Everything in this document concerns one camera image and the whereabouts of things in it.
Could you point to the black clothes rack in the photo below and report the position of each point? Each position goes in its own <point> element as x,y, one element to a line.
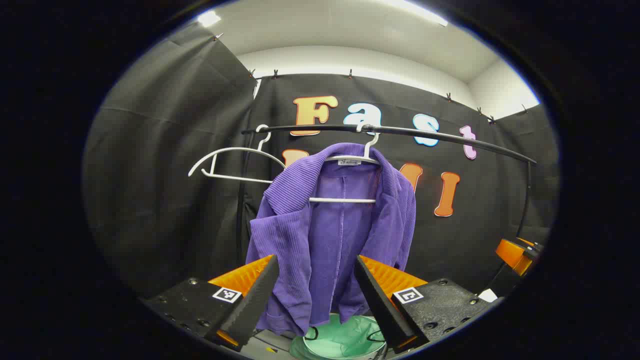
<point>425,133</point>

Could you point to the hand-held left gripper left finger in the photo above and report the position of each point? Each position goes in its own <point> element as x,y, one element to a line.
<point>255,300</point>

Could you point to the white plastic hanger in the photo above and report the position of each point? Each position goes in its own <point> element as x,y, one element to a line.
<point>240,178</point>
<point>345,200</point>

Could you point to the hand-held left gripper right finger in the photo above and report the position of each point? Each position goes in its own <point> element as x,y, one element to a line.
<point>380,305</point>

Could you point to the green laundry hamper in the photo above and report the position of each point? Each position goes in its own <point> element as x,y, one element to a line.
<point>345,340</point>

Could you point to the square ceiling light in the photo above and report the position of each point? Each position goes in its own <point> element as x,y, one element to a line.
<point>209,18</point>

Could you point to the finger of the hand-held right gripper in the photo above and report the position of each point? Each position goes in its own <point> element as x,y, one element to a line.
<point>510,252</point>

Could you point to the black backdrop cloth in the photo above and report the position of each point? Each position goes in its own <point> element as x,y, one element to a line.
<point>175,200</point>

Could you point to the white board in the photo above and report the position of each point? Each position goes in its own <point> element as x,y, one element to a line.
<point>488,295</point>

